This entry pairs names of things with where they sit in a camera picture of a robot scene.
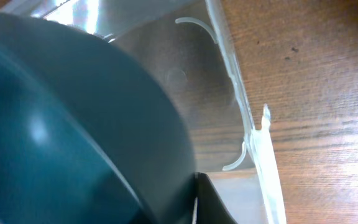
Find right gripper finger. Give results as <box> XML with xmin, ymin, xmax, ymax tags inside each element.
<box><xmin>196</xmin><ymin>172</ymin><xmax>237</xmax><ymax>224</ymax></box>

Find blue bowl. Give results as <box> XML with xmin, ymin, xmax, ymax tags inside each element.
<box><xmin>0</xmin><ymin>13</ymin><xmax>195</xmax><ymax>223</ymax></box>

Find clear plastic container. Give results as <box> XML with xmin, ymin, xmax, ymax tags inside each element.
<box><xmin>1</xmin><ymin>0</ymin><xmax>287</xmax><ymax>223</ymax></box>

